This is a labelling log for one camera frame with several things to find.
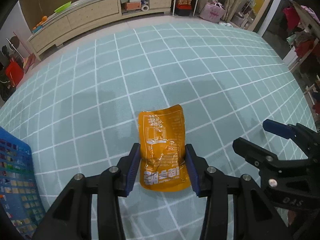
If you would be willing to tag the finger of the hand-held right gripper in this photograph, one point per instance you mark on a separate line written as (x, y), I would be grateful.
(276, 128)
(252, 151)

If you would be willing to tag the black bag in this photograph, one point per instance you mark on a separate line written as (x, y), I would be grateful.
(6, 86)

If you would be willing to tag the pink tote bag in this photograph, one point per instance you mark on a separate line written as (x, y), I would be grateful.
(212, 11)

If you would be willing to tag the blue plastic mesh basket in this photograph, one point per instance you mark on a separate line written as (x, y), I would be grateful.
(22, 147)

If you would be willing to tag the folding table with clothes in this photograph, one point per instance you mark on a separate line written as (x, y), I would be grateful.
(302, 42)

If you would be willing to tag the orange foil pouch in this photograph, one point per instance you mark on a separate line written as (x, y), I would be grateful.
(162, 135)

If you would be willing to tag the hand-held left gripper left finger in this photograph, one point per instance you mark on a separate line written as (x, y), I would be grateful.
(132, 170)

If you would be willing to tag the white paper roll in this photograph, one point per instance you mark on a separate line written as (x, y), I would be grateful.
(145, 7)

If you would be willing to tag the pink quilt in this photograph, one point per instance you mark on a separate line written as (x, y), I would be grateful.
(311, 13)

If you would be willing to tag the green plastic bowl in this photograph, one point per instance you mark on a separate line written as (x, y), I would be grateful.
(63, 7)

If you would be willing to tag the red bucket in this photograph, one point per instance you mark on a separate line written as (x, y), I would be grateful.
(14, 73)

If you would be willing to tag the plate of oranges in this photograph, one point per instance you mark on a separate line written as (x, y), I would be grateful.
(40, 24)

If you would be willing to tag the beige low cabinet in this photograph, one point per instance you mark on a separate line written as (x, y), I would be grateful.
(92, 12)

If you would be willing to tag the small orange box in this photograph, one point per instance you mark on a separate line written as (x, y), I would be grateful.
(132, 6)

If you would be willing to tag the white slippers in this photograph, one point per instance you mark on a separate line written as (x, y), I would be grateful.
(225, 24)

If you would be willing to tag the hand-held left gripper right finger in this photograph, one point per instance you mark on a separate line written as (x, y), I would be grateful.
(192, 171)

